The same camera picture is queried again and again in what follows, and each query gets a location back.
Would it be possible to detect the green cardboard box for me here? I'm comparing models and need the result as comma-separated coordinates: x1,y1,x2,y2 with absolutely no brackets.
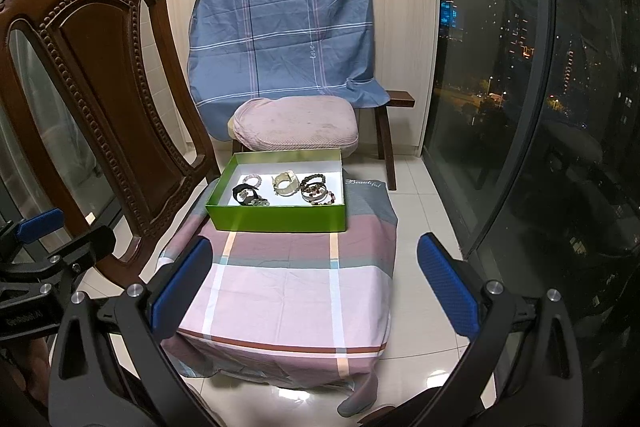
205,148,347,233

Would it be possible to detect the dark wooden bench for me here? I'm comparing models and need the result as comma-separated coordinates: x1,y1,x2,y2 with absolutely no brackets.
372,90,416,192

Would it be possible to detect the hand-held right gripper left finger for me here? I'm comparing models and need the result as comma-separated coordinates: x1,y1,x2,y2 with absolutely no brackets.
47,236,221,427

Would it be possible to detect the white wristwatch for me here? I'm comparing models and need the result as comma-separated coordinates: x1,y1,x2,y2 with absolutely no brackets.
271,173,300,198

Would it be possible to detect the carved wooden chair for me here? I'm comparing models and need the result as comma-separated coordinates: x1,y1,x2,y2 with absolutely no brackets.
0,0,221,290

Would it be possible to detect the black wristwatch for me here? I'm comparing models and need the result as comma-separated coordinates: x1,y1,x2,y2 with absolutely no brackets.
231,183,261,206

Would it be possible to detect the person's left hand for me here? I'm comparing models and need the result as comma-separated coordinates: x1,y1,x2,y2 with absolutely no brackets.
0,337,51,408

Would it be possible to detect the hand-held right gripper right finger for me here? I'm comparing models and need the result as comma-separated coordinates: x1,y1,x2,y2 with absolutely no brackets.
416,233,586,427

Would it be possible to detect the pink cushion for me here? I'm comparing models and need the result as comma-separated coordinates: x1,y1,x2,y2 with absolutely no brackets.
227,96,359,154

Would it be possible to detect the pink plaid tablecloth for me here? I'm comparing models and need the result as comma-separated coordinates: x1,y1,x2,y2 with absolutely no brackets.
157,174,399,418

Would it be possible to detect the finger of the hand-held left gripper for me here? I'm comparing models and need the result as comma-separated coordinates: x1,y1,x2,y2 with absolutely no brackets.
0,208,64,253
45,225,117,288

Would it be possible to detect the blue plaid cloth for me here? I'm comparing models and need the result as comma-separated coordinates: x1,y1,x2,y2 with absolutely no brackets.
186,0,391,142

